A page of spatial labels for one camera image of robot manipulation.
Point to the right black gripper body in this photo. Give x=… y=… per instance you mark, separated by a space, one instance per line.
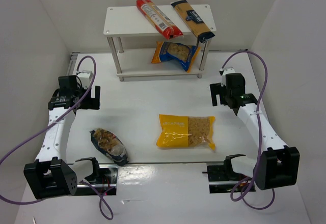
x=218 y=91

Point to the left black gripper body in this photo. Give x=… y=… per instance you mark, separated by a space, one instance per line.
x=89 y=101

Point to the yellow macaroni bag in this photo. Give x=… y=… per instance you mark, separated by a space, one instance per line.
x=185 y=132

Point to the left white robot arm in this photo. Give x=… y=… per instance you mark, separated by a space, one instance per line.
x=50 y=175

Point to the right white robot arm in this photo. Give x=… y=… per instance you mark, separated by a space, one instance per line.
x=278 y=165

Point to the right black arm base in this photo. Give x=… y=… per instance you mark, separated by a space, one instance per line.
x=219 y=180

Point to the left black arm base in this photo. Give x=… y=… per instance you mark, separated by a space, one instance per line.
x=105 y=183

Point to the dark mixed pasta bag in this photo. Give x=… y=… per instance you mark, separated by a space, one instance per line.
x=109 y=145

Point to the blue yellow pasta bag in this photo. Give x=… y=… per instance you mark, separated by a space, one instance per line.
x=185 y=55

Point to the red spaghetti package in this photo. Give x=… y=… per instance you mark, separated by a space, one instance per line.
x=158 y=19

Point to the tan and blue spaghetti package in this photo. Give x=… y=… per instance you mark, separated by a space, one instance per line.
x=193 y=21

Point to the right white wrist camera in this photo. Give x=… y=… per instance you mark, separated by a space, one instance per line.
x=226 y=70

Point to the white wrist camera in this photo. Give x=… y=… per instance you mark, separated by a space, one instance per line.
x=226 y=70
x=84 y=78

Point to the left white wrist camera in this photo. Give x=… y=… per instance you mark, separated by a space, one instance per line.
x=84 y=78

